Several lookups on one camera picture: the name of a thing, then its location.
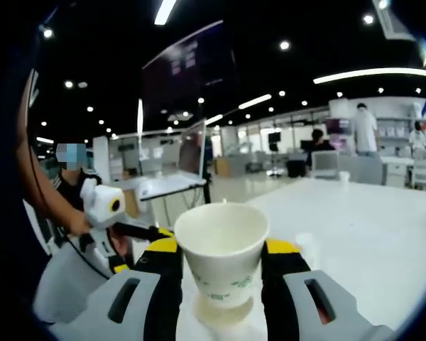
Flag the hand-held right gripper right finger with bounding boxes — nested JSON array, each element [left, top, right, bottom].
[[261, 238, 395, 341]]

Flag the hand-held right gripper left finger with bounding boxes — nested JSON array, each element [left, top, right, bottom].
[[81, 237, 184, 341]]

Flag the person's left hand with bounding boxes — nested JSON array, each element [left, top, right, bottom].
[[63, 209, 133, 262]]

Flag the white side desk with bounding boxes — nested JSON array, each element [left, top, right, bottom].
[[124, 173, 209, 228]]

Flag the grey office chair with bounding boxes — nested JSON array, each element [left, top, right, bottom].
[[31, 241, 111, 324]]

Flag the black stand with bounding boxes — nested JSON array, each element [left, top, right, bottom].
[[202, 170, 214, 205]]

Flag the large display on stand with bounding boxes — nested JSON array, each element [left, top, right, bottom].
[[179, 119, 209, 178]]

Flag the brown cardboard box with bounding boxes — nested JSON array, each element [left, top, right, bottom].
[[215, 157, 235, 175]]

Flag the white table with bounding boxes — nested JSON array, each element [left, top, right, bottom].
[[131, 177, 426, 341]]

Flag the white mesh chair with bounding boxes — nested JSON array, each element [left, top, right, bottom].
[[310, 151, 340, 180]]

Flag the black monitor on stand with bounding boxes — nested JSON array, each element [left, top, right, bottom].
[[268, 131, 282, 152]]

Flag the group of ceiling downlights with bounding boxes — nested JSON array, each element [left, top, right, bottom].
[[38, 12, 423, 141]]

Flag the curved ceiling light strip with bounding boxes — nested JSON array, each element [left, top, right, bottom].
[[312, 67, 426, 85]]

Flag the ceiling air vent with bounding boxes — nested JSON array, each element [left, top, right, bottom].
[[372, 0, 416, 42]]

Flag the black cable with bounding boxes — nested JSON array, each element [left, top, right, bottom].
[[58, 223, 111, 280]]

